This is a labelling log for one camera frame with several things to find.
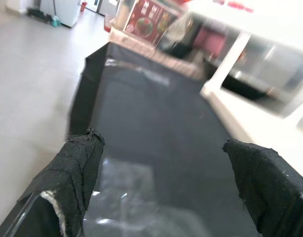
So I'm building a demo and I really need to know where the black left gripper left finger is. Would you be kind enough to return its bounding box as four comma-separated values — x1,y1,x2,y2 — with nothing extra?
0,127,105,237

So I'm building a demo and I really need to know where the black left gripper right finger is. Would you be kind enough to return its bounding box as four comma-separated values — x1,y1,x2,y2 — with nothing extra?
222,138,303,237

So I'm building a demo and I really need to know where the crumpled clear tape patch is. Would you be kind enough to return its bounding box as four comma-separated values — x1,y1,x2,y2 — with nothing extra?
84,158,199,237

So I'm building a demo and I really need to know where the black tablecloth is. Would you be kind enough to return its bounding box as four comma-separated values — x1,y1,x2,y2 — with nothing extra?
67,41,260,237

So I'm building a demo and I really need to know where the clear tape strip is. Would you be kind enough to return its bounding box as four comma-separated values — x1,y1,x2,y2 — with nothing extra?
104,58,171,86

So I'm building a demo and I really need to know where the pink plastic container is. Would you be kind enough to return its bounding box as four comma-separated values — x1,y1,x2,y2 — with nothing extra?
193,24,231,60

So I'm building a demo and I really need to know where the teal head floor mop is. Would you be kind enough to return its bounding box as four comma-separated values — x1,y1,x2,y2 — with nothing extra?
26,0,62,27

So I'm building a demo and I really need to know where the black plastic bag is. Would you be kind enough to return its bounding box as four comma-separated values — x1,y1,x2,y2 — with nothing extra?
157,13,204,59

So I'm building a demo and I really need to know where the white appliance cabinet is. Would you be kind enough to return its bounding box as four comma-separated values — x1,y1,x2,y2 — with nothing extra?
40,0,80,28

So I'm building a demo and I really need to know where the red printed carton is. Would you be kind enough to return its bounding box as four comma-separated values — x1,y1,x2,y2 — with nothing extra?
123,0,181,45

